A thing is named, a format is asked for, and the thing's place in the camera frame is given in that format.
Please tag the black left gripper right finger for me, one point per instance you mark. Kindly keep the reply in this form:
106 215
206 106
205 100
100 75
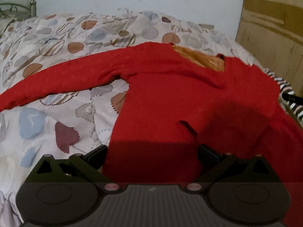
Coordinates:
227 167

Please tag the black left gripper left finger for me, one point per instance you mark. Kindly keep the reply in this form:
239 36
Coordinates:
77 168

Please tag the red long-sleeve sweater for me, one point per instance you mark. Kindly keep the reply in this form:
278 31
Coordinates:
172 105

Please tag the patterned grey circle-print duvet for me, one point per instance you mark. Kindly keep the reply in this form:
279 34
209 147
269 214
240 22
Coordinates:
78 122

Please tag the black white striped bedsheet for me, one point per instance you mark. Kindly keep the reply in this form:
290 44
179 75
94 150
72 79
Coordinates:
290 102

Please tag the wooden plywood wardrobe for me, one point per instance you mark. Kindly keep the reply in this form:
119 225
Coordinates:
271 30

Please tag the metal scrollwork headboard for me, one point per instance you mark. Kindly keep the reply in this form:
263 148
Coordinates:
17 12

